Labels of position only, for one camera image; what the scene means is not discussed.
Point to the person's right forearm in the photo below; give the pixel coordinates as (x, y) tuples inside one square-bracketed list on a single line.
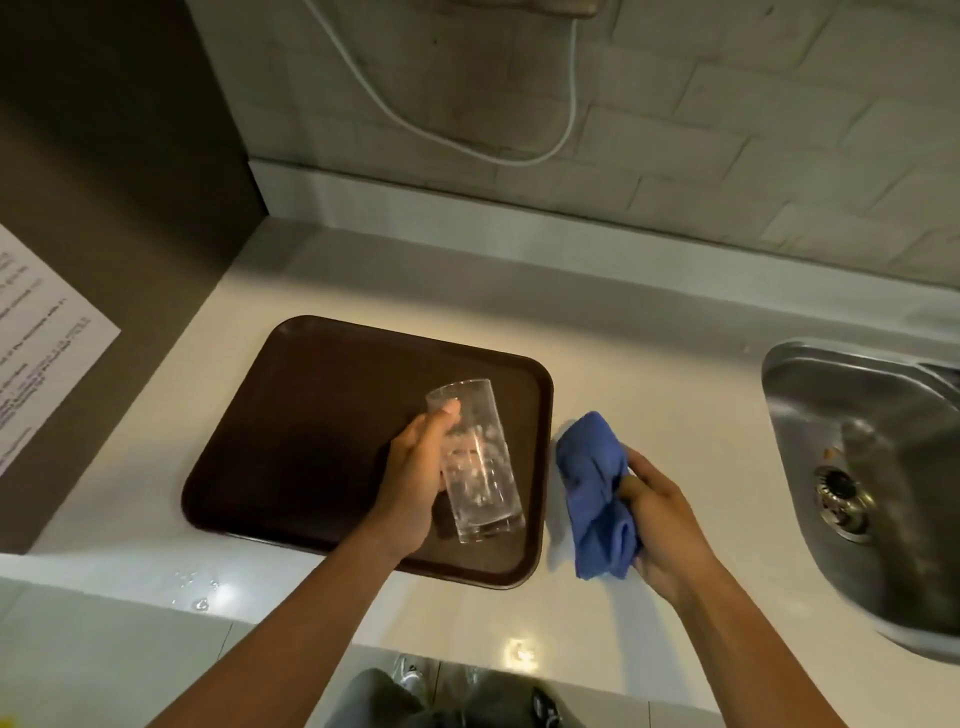
[(757, 652)]

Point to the stainless steel sink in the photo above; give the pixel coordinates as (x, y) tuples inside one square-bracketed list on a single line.
[(877, 480)]

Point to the person's left thumb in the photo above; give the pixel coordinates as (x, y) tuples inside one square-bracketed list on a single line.
[(441, 424)]

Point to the clear drinking glass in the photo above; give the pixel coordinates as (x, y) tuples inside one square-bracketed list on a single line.
[(474, 461)]

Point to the person's left hand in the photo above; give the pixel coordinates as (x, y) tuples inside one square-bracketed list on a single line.
[(409, 480)]

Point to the sink drain strainer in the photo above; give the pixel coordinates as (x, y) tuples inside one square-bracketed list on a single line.
[(844, 499)]

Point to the blue cleaning cloth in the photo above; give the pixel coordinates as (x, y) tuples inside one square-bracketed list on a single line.
[(596, 495)]

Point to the person's shoe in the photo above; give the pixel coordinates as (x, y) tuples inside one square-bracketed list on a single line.
[(409, 669), (546, 709)]

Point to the person's grey trousers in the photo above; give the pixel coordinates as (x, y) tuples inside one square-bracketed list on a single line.
[(382, 701)]

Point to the person's right hand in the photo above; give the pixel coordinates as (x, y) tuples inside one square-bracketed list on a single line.
[(671, 529)]

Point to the dark brown serving tray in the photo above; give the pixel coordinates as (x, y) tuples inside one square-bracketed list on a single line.
[(322, 427)]

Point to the white paper notice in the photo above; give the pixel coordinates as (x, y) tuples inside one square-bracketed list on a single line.
[(41, 349)]

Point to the person's right thumb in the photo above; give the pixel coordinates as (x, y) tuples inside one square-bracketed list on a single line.
[(632, 495)]

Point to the person's left forearm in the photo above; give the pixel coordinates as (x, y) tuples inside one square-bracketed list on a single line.
[(262, 637)]

